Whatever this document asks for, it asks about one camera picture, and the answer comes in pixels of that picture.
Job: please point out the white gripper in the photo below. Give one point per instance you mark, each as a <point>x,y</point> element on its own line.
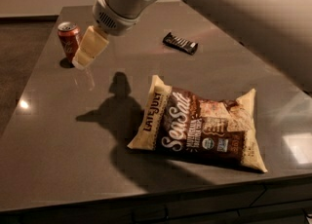
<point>114,19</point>

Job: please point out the red coke can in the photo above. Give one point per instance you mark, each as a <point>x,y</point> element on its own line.
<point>70,37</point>

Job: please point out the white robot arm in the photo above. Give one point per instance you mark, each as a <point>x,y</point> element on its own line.
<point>280,31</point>

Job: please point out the brown chip bag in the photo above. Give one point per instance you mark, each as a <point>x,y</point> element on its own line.
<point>180,122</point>

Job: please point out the black candy bar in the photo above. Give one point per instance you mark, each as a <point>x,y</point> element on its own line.
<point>180,44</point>

